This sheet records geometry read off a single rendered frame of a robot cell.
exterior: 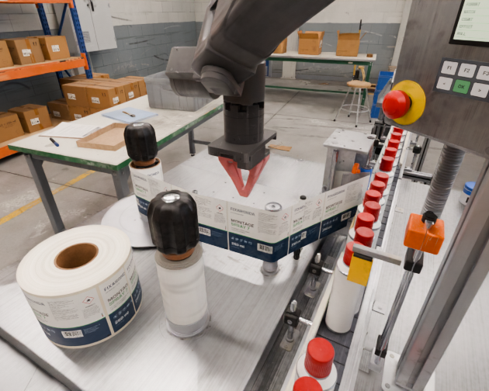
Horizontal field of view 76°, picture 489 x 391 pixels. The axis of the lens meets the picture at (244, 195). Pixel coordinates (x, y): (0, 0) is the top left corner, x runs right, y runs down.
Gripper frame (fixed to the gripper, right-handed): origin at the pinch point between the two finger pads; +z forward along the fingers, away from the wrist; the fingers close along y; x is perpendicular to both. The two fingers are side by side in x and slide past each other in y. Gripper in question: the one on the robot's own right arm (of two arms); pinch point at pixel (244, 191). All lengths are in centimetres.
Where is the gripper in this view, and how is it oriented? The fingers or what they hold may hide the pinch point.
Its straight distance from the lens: 50.1
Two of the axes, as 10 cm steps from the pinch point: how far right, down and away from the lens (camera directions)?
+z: 0.0, 8.6, 5.1
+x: 8.8, 2.4, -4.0
